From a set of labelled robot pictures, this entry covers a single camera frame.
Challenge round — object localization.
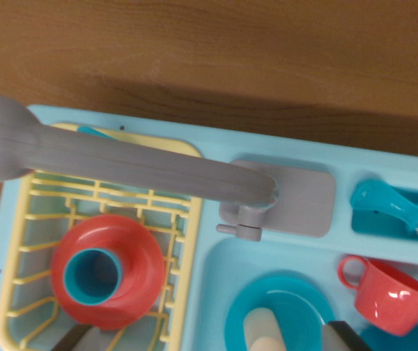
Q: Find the light blue toy sink unit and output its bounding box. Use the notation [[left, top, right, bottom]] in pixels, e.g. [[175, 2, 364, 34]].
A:
[[0, 105, 418, 351]]

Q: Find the teal plastic handled cup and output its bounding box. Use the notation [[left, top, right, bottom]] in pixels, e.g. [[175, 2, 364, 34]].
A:
[[358, 324, 418, 351]]

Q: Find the cream toy detergent bottle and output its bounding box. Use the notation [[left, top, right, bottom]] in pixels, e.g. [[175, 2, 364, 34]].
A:
[[243, 306, 286, 351]]

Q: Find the red plastic plate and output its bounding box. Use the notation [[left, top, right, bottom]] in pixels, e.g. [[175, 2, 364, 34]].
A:
[[50, 214, 165, 331]]

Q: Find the teal dish brush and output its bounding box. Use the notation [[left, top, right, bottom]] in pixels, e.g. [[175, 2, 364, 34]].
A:
[[350, 178, 418, 242]]

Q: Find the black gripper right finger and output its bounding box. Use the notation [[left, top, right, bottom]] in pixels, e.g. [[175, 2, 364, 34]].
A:
[[321, 320, 373, 351]]

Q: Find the red plastic handled cup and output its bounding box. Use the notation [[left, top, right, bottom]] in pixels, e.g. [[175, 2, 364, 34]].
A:
[[337, 255, 418, 337]]

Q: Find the teal plastic plate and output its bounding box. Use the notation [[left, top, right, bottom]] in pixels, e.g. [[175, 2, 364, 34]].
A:
[[225, 276, 336, 351]]

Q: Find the teal plastic utensil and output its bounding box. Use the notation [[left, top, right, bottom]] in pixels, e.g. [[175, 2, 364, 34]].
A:
[[77, 124, 118, 142]]

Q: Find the grey toy faucet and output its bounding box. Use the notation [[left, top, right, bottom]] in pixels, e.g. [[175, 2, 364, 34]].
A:
[[0, 96, 337, 242]]

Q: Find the yellow plastic dish rack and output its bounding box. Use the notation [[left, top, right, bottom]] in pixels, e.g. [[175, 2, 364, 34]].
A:
[[0, 122, 205, 351]]

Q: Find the teal plastic tumbler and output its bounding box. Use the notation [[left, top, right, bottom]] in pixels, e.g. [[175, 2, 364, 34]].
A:
[[64, 247, 124, 307]]

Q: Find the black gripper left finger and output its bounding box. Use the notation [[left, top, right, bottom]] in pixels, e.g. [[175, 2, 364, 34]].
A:
[[53, 323, 103, 351]]

